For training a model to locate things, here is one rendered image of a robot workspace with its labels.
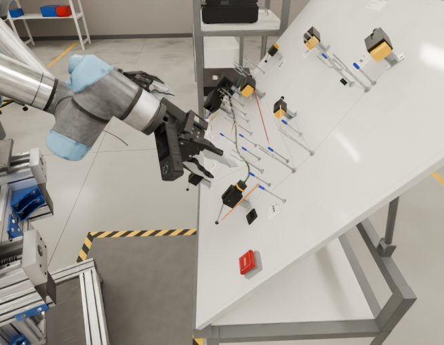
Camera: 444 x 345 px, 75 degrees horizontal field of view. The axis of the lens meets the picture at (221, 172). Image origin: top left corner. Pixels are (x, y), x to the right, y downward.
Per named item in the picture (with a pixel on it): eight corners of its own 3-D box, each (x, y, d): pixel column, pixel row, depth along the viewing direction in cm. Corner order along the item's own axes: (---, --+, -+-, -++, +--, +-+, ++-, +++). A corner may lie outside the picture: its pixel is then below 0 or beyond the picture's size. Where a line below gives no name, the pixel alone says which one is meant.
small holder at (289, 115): (296, 100, 103) (282, 88, 100) (296, 117, 98) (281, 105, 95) (286, 107, 106) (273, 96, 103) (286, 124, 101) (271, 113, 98)
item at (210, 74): (201, 97, 177) (200, 86, 173) (202, 77, 205) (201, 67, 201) (254, 96, 178) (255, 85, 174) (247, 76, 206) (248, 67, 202)
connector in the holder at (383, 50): (390, 48, 67) (384, 41, 66) (392, 52, 66) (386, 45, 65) (375, 59, 70) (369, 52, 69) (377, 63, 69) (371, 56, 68)
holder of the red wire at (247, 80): (265, 81, 135) (248, 66, 131) (265, 96, 127) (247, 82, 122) (258, 88, 139) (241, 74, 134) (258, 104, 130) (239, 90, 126)
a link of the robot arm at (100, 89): (66, 84, 55) (90, 46, 53) (119, 117, 60) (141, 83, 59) (58, 94, 48) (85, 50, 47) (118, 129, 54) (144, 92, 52)
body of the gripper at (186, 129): (212, 124, 64) (167, 90, 58) (204, 154, 60) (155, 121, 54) (191, 137, 70) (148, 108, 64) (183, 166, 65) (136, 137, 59)
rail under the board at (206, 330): (193, 339, 91) (192, 329, 87) (200, 142, 185) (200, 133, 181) (211, 338, 91) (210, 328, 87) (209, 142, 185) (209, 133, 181)
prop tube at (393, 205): (384, 252, 92) (394, 179, 73) (380, 245, 94) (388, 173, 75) (394, 250, 91) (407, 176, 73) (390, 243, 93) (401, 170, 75)
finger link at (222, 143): (246, 142, 65) (208, 127, 63) (243, 163, 62) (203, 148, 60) (240, 150, 68) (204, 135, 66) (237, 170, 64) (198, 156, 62)
